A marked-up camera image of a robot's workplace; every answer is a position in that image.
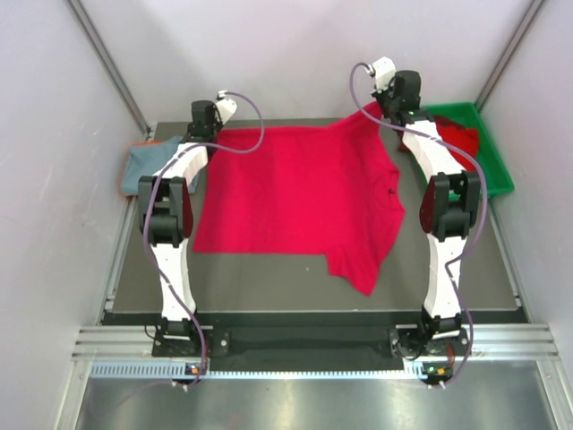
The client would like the crimson red t-shirt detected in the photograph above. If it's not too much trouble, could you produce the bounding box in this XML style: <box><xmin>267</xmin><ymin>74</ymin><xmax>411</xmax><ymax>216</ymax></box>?
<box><xmin>193</xmin><ymin>103</ymin><xmax>405</xmax><ymax>295</ymax></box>

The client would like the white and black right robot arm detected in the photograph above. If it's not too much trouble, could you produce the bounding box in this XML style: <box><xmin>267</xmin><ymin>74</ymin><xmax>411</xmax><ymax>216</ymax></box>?
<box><xmin>373</xmin><ymin>68</ymin><xmax>481</xmax><ymax>356</ymax></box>

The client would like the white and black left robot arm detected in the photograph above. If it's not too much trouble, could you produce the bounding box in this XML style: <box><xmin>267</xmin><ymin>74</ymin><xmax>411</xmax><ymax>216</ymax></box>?
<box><xmin>137</xmin><ymin>100</ymin><xmax>223</xmax><ymax>358</ymax></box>

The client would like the dark maroon t-shirt in bin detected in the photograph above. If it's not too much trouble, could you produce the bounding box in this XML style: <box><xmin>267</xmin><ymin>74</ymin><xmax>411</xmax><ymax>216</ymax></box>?
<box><xmin>433</xmin><ymin>115</ymin><xmax>465</xmax><ymax>129</ymax></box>

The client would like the folded orange t-shirt under blue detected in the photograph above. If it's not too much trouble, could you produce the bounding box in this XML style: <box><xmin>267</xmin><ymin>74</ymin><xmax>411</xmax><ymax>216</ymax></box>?
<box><xmin>118</xmin><ymin>140</ymin><xmax>165</xmax><ymax>198</ymax></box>

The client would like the folded blue-grey t-shirt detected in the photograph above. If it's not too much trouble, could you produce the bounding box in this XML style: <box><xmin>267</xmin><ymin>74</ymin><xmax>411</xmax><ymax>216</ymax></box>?
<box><xmin>121</xmin><ymin>135</ymin><xmax>201</xmax><ymax>197</ymax></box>

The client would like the bright red t-shirt in bin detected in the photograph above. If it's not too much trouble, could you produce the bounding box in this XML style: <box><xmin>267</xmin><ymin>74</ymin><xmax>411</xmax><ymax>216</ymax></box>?
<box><xmin>437</xmin><ymin>125</ymin><xmax>480</xmax><ymax>158</ymax></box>

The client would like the green plastic bin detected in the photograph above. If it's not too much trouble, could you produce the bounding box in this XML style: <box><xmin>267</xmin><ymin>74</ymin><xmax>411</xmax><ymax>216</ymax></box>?
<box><xmin>425</xmin><ymin>102</ymin><xmax>515</xmax><ymax>199</ymax></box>

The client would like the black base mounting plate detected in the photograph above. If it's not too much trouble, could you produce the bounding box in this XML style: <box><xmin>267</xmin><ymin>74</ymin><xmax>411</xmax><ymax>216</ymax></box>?
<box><xmin>150</xmin><ymin>325</ymin><xmax>469</xmax><ymax>371</ymax></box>

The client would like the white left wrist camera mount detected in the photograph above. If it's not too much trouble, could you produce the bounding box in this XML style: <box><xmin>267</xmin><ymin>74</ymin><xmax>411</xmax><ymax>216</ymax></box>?
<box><xmin>215</xmin><ymin>90</ymin><xmax>237</xmax><ymax>125</ymax></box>

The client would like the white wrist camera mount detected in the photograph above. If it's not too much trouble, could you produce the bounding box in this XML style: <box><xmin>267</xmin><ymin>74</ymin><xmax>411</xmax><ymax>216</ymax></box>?
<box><xmin>215</xmin><ymin>90</ymin><xmax>237</xmax><ymax>125</ymax></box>
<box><xmin>366</xmin><ymin>56</ymin><xmax>397</xmax><ymax>93</ymax></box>

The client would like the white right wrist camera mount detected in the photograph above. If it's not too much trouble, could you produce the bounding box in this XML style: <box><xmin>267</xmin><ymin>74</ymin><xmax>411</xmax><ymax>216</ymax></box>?
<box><xmin>366</xmin><ymin>56</ymin><xmax>397</xmax><ymax>93</ymax></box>

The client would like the left aluminium corner post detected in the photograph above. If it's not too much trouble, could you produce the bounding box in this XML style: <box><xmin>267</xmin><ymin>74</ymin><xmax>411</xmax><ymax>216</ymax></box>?
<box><xmin>64</xmin><ymin>0</ymin><xmax>151</xmax><ymax>137</ymax></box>

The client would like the aluminium corner post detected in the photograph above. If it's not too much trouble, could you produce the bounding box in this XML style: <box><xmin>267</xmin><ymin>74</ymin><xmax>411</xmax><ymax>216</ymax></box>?
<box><xmin>64</xmin><ymin>0</ymin><xmax>151</xmax><ymax>137</ymax></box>
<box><xmin>475</xmin><ymin>0</ymin><xmax>548</xmax><ymax>112</ymax></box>

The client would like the right aluminium corner post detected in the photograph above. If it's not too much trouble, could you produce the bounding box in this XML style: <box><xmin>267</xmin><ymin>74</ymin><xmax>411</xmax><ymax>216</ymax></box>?
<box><xmin>475</xmin><ymin>0</ymin><xmax>548</xmax><ymax>112</ymax></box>

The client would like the aluminium front frame rail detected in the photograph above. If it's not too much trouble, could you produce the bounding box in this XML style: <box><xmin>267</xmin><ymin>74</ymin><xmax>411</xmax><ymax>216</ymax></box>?
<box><xmin>72</xmin><ymin>323</ymin><xmax>559</xmax><ymax>360</ymax></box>

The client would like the slotted grey cable duct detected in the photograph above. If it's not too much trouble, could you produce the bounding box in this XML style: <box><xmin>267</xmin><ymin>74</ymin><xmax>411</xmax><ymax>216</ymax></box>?
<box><xmin>90</xmin><ymin>361</ymin><xmax>446</xmax><ymax>381</ymax></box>

